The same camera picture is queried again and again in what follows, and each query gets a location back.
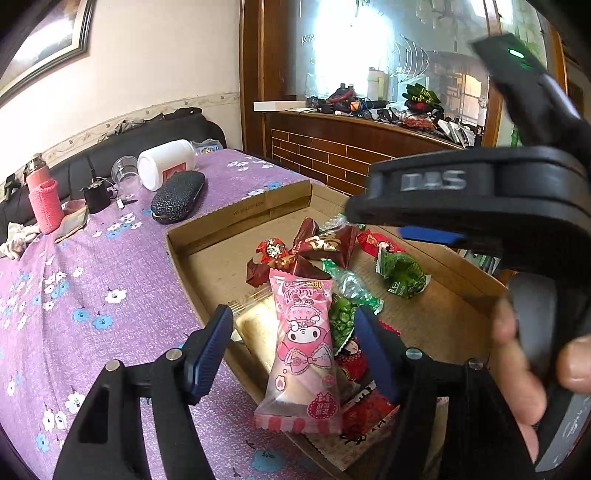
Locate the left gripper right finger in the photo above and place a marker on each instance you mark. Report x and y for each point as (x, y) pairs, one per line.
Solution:
(384, 352)

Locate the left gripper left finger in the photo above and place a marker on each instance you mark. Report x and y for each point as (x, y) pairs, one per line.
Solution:
(203, 352)

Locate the red long snack packet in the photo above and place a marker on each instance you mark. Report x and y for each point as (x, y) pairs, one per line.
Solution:
(352, 365)
(371, 242)

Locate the yellow cheese biscuit packet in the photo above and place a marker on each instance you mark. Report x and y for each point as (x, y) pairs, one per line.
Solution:
(256, 324)

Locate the red white rice cracker packet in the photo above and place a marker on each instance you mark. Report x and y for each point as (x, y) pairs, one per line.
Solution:
(367, 419)

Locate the green pea snack packet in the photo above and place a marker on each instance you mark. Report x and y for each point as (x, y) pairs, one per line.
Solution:
(402, 274)

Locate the pink cartoon snack packet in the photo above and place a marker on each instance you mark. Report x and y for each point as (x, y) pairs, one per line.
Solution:
(302, 395)

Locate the small red candy packet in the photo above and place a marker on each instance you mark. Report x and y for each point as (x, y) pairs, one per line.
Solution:
(271, 249)

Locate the dark red foil snack bag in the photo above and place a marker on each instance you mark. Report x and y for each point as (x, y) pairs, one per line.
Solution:
(258, 274)

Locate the person's right hand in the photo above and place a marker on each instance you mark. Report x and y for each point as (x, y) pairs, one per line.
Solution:
(522, 390)

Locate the green wrapped candy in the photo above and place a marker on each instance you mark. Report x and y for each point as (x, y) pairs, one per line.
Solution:
(350, 285)

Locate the purple floral tablecloth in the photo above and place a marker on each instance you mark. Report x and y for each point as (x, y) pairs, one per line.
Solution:
(110, 292)

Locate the black glasses case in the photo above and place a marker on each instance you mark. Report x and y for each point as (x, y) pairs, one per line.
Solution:
(177, 197)

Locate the small black cup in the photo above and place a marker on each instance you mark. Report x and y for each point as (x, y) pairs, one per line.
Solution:
(96, 195)

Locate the small notebook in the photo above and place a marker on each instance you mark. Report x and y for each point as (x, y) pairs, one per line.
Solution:
(75, 219)

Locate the white plastic jar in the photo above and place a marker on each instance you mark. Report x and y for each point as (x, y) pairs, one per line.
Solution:
(159, 163)

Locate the clear plastic cup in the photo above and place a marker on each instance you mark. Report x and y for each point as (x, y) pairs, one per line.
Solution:
(125, 177)

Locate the black leather sofa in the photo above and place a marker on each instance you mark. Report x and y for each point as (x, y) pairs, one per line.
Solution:
(77, 171)

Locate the white cloth gloves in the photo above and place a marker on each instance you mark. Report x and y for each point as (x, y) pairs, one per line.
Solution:
(18, 238)

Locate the pink knit-sleeved bottle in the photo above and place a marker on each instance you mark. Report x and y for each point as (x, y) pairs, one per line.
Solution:
(43, 195)

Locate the wooden cabinet counter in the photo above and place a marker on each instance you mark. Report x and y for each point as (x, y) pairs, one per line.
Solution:
(324, 83)

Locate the framed wall painting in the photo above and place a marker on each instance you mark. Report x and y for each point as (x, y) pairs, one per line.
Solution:
(61, 35)

